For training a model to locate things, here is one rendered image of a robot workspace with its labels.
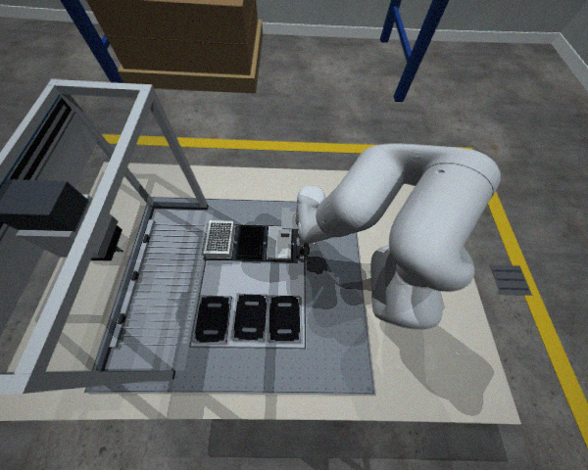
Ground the black well plate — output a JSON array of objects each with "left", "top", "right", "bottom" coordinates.
[{"left": 236, "top": 225, "right": 264, "bottom": 259}]

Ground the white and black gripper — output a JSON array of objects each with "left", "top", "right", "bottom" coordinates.
[{"left": 299, "top": 236, "right": 315, "bottom": 257}]

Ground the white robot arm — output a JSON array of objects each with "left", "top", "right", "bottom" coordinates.
[{"left": 281, "top": 144, "right": 501, "bottom": 329}]

